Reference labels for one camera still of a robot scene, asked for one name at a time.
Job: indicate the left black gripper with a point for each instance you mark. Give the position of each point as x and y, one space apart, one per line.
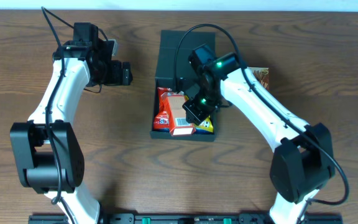
125 73

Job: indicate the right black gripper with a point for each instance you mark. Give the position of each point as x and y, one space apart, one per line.
193 109

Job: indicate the yellow Hacks candy bag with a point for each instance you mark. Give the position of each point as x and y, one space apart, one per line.
206 127

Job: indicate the red cardboard snack box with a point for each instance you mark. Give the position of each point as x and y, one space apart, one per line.
173 105

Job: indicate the red Hacks candy bag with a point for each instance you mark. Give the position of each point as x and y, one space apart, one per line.
161 120

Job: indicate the black gift box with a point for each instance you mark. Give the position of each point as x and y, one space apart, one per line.
169 41

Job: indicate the brown Pocky box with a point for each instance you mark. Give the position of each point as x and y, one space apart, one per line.
262 75

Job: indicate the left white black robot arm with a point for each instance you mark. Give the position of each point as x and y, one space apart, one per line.
47 153

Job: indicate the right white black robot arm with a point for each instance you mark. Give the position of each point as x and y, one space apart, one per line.
302 154

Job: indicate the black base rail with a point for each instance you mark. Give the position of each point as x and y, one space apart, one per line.
129 218

